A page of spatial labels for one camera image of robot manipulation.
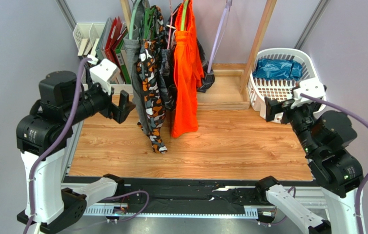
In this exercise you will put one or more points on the white file organizer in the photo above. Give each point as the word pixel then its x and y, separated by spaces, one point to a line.
pixel 93 31

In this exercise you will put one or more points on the purple hanger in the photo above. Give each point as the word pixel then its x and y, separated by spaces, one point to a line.
pixel 219 33

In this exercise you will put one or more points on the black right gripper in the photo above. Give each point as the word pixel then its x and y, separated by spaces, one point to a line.
pixel 282 108

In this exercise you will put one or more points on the white laundry basket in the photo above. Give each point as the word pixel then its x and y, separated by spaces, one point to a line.
pixel 259 88

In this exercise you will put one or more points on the green folder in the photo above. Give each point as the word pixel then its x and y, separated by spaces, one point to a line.
pixel 121 57

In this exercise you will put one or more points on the dark green hanger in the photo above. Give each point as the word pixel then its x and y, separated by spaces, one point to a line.
pixel 148 22

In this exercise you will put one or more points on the pale green hanger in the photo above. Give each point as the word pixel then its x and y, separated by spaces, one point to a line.
pixel 136 4

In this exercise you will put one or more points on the blue patterned garment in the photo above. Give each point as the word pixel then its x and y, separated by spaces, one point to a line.
pixel 278 69

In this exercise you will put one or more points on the red folder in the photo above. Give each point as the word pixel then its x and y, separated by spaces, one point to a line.
pixel 114 33

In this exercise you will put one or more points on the blue book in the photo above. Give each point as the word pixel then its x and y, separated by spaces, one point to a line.
pixel 94 48

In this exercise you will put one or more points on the orange camouflage shorts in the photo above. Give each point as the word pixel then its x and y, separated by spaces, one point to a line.
pixel 148 68

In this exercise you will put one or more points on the lime green hanger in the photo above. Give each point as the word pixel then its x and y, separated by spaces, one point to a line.
pixel 183 18

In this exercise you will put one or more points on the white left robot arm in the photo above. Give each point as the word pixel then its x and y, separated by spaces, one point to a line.
pixel 42 138

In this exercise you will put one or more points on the dark leaf-pattern shorts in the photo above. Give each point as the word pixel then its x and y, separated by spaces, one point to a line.
pixel 166 85

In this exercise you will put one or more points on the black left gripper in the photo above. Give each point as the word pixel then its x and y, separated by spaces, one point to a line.
pixel 112 111

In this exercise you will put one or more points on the dark navy book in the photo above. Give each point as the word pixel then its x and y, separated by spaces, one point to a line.
pixel 82 50

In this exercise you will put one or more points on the pink hanger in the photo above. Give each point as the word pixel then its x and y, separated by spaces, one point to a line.
pixel 169 25

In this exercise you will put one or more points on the grey-green folder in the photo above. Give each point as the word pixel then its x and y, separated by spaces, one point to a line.
pixel 103 38

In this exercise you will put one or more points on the grey shorts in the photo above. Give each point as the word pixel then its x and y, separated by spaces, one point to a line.
pixel 133 48

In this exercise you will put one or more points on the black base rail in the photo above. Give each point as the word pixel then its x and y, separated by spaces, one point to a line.
pixel 203 196

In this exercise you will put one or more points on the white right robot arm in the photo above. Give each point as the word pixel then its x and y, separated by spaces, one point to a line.
pixel 338 173

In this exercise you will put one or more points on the wooden clothes rack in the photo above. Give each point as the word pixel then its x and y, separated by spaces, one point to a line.
pixel 230 92

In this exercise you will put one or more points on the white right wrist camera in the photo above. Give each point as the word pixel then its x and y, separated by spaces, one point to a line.
pixel 311 87

